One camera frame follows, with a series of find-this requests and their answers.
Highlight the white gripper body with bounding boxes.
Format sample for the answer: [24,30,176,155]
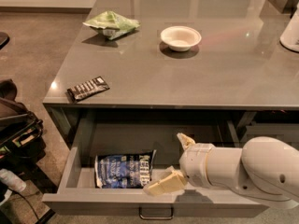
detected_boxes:
[179,143,215,188]

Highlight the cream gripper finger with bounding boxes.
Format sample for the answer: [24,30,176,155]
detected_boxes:
[177,133,195,150]
[143,166,188,196]

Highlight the blue chip bag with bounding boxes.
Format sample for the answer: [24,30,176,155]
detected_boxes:
[94,150,156,189]

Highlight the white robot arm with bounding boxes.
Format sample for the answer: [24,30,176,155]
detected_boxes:
[144,133,299,209]

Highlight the open grey top drawer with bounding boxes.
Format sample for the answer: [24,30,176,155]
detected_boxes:
[42,109,270,219]

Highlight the grey counter cabinet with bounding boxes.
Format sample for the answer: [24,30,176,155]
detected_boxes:
[44,0,299,141]

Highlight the green chip bag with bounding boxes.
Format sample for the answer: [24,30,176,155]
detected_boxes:
[83,10,140,40]

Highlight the white appliance on counter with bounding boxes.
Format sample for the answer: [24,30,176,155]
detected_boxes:
[279,3,299,52]

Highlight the black bag on floor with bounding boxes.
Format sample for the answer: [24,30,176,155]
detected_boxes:
[0,79,45,159]

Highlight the grey lower right drawers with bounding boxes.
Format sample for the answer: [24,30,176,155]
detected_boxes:
[240,123,299,148]

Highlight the white paper bowl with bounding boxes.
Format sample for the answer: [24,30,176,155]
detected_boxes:
[160,26,202,52]

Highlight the black snack bar wrapper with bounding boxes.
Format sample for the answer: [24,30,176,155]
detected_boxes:
[67,77,109,102]

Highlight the white bottle on floor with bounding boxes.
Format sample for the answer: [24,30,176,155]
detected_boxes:
[0,169,26,192]

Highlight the metal drawer handle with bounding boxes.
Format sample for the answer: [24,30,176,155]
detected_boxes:
[139,207,174,220]

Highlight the black cable on floor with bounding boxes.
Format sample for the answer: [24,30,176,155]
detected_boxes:
[8,189,43,221]

